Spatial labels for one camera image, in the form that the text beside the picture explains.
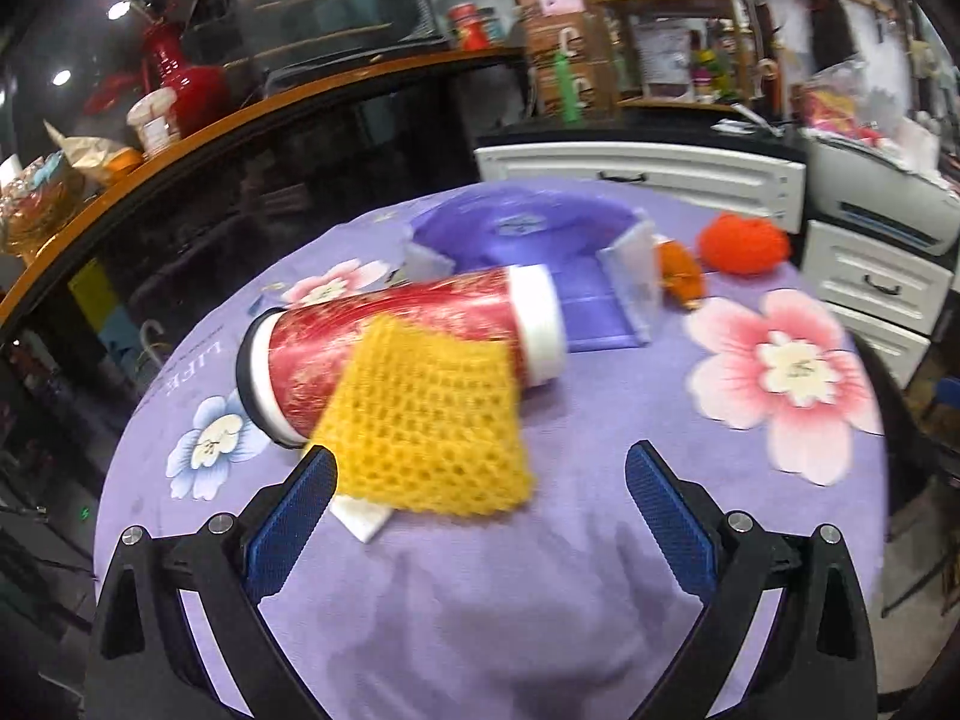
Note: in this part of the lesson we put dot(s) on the clear plastic container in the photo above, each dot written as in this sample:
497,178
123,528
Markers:
525,229

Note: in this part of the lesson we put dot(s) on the orange peel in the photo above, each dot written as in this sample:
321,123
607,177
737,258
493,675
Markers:
679,276

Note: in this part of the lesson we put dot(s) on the wooden shelf rack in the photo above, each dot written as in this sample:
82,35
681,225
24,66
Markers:
675,4

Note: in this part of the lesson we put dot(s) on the small dark jar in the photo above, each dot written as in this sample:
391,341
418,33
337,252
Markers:
495,24

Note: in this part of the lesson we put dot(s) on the red ceramic vase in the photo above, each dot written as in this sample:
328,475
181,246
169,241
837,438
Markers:
187,90

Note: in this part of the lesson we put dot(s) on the red tin canister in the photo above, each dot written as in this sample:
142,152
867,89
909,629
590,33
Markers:
469,28

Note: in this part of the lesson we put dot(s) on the crumpled paper bag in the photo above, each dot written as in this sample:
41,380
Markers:
90,154

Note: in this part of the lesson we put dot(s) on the glass display case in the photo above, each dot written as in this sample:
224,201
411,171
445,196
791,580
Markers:
315,7

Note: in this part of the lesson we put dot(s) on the red can with white caps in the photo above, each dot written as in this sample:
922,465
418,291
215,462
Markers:
427,311

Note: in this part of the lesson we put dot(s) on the yellow foam fruit net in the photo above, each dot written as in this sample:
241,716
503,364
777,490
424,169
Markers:
427,427

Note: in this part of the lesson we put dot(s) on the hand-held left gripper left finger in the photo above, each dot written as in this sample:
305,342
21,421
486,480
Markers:
292,519

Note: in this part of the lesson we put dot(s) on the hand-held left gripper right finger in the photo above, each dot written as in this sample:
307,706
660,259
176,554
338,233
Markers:
667,519

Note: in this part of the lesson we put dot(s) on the white paper scrap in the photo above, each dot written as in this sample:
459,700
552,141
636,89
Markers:
365,522

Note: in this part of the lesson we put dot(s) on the white drawer unit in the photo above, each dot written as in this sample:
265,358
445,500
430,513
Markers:
870,277

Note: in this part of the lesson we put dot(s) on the green bottle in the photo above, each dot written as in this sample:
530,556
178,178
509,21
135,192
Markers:
568,90

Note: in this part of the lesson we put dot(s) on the amber glass bowl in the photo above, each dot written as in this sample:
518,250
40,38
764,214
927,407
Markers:
37,202

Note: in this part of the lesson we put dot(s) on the purple floral tablecloth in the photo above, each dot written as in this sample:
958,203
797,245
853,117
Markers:
487,615

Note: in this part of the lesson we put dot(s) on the orange-red foam net ball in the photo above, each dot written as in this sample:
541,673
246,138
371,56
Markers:
742,244

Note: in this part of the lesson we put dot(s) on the long white drawer cabinet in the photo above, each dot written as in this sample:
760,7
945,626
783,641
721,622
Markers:
675,172

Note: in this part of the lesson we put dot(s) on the stacked cardboard boxes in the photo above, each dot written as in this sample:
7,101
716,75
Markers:
547,37

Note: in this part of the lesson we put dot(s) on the white printer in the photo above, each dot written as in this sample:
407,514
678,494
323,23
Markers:
877,195

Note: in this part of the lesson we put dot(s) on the plastic bag with red contents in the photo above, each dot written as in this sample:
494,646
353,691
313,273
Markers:
847,105

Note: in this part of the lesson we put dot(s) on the wooden-edged glass counter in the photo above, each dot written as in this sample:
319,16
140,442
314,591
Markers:
225,118

